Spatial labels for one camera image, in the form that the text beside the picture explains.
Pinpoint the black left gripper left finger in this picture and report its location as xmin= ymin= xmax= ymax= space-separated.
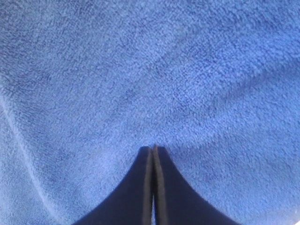
xmin=75 ymin=147 xmax=153 ymax=225

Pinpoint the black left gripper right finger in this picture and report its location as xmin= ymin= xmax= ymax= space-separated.
xmin=152 ymin=146 xmax=238 ymax=225

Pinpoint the blue microfiber towel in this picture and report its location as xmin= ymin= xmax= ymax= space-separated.
xmin=0 ymin=0 xmax=300 ymax=225

